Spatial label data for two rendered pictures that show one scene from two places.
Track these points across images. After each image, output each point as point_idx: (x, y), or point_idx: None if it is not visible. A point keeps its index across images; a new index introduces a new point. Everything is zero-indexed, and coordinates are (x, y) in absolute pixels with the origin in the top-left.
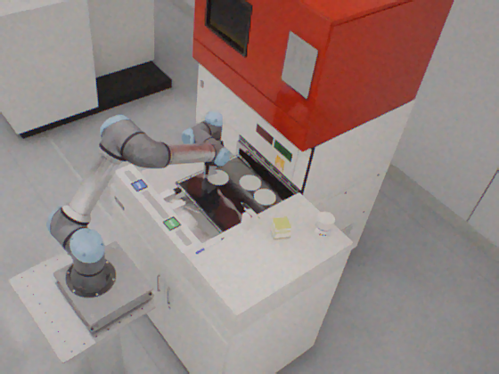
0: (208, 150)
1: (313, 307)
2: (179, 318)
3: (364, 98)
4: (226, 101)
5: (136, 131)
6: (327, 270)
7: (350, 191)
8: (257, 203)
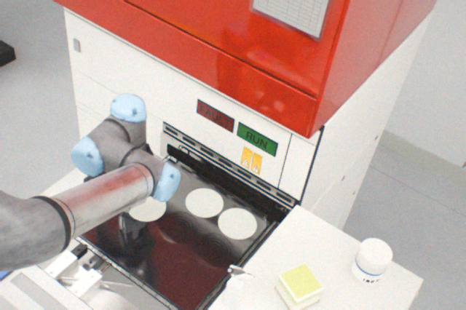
0: (141, 180)
1: None
2: None
3: (391, 20)
4: (130, 70)
5: None
6: None
7: (348, 172)
8: (230, 239)
